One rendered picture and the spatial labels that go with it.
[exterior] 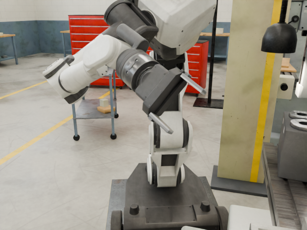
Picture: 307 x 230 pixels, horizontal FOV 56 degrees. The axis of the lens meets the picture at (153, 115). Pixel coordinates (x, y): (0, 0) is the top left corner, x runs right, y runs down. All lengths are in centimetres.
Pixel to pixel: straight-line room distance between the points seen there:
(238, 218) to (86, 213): 164
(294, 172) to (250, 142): 157
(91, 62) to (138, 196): 105
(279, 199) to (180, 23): 66
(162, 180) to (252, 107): 129
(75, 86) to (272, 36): 52
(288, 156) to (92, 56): 76
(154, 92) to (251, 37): 191
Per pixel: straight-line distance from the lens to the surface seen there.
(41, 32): 1204
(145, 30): 95
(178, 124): 129
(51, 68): 90
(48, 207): 264
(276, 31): 69
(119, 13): 98
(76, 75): 82
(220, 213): 153
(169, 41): 106
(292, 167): 115
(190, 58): 532
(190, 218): 148
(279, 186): 112
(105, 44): 71
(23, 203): 277
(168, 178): 155
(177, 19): 101
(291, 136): 110
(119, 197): 194
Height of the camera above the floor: 153
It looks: 20 degrees down
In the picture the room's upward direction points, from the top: straight up
